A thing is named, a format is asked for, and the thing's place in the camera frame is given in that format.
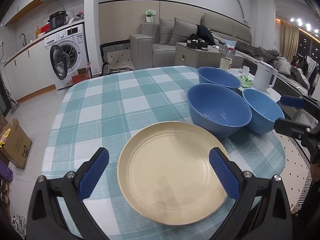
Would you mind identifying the light blue ribbed bowl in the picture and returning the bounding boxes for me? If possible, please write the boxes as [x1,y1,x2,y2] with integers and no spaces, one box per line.
[242,88,285,134]

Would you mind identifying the large dark blue bowl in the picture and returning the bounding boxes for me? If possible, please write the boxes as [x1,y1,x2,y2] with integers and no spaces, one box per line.
[187,83,252,139]

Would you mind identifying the beige plate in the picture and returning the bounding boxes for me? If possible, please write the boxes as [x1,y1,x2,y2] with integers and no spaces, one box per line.
[117,121,227,225]

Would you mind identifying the white kitchen cabinets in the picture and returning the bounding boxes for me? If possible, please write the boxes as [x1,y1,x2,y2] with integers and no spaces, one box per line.
[4,41,55,100]

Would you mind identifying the person's right hand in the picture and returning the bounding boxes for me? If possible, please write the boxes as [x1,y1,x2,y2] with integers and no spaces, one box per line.
[310,163,320,182]

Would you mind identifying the white electric kettle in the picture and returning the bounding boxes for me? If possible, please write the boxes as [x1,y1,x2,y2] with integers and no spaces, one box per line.
[253,61,278,92]

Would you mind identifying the green tissue pack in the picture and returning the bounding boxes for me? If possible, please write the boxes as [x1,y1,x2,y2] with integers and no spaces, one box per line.
[237,66,253,88]

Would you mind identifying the purple bag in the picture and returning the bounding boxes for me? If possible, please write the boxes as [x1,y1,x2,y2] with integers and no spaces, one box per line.
[0,160,14,182]

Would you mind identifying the cardboard box with snacks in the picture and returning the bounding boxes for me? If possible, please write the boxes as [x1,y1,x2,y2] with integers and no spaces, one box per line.
[1,116,33,169]

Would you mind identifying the cream tumbler cup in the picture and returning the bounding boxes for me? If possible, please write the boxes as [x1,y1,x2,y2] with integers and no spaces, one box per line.
[219,57,232,71]

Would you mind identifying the red label water bottle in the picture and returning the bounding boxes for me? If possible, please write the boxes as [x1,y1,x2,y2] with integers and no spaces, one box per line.
[226,47,235,60]

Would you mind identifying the grey side cabinet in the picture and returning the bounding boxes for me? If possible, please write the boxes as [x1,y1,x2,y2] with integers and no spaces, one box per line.
[174,42,246,68]

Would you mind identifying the red cardboard box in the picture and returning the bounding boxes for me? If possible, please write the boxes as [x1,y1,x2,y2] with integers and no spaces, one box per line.
[72,68,91,85]

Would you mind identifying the grey sofa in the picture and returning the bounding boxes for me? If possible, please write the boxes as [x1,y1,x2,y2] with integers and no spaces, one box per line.
[130,12,311,71]

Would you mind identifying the white washing machine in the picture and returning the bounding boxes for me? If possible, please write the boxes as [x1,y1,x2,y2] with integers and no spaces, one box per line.
[44,22,88,90]

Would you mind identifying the black rice cooker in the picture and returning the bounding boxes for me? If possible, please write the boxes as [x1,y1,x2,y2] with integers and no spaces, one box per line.
[49,10,68,30]

